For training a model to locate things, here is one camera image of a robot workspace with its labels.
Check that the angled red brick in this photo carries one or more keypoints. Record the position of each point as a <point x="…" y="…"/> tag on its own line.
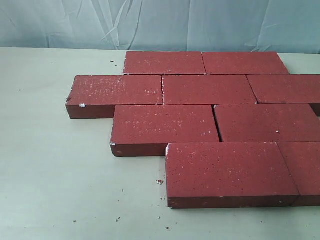
<point x="96" y="96"/>

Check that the red brick back row left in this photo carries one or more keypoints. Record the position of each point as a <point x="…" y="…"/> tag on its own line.
<point x="164" y="63"/>

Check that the red brick back row right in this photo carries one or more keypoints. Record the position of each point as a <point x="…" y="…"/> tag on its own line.
<point x="243" y="63"/>

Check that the red brick third row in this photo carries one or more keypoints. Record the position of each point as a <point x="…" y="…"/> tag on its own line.
<point x="267" y="123"/>

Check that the red brick front row large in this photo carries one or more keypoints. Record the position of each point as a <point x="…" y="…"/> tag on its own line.
<point x="228" y="175"/>

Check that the red brick second row right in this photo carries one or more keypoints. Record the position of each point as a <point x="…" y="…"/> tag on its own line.
<point x="287" y="89"/>

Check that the red brick front right edge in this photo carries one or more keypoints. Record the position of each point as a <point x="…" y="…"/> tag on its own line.
<point x="303" y="162"/>

